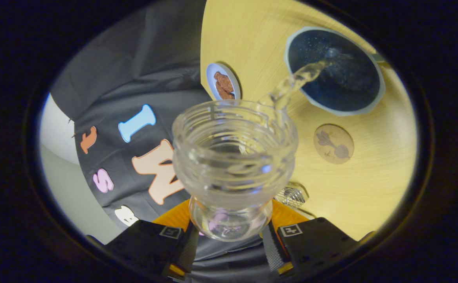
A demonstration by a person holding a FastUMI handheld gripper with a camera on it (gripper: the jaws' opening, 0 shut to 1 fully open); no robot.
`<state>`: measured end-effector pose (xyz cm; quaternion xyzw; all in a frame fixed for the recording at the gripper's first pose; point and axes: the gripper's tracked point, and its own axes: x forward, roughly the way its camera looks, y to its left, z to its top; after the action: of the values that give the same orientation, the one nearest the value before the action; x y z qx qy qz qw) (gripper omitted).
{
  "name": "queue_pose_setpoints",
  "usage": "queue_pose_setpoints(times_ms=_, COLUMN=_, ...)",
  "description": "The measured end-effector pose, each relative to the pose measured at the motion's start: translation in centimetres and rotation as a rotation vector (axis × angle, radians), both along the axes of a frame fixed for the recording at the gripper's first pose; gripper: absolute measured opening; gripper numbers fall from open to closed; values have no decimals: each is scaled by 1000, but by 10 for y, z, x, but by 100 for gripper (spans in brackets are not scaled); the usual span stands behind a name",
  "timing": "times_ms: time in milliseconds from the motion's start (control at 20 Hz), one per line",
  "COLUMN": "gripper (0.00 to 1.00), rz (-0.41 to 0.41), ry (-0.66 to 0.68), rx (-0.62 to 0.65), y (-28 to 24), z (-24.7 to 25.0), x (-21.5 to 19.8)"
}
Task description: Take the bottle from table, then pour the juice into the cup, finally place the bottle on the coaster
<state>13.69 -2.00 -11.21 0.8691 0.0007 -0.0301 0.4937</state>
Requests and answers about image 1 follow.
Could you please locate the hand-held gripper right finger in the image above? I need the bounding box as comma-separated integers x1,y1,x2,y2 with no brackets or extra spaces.
261,198,358,278

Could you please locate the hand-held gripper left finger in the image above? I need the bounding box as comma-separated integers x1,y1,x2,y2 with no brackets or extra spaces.
105,198,200,280

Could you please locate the clear glass bottle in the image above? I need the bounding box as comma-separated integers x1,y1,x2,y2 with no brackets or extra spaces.
172,99,299,242

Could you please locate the round wooden coaster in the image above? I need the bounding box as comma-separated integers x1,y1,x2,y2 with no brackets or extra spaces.
314,124,355,165

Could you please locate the clear juice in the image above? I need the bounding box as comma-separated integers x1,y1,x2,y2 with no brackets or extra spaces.
258,59,333,118

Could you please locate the white cup with blue inside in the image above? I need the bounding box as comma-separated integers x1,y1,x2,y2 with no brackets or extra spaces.
284,26,386,117

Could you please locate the wooden table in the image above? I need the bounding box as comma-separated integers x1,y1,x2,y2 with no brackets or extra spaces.
200,0,417,241

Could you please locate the brown meat slice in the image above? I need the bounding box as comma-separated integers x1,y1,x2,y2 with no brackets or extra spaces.
214,72,233,92
217,85,235,100

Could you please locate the light blue plate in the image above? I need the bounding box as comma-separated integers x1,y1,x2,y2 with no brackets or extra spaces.
206,62,241,101

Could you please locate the black backdrop cloth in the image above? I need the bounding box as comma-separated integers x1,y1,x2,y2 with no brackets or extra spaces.
50,0,270,277

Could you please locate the metal wire basket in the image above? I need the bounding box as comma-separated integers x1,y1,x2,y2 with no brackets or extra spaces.
274,182,310,209

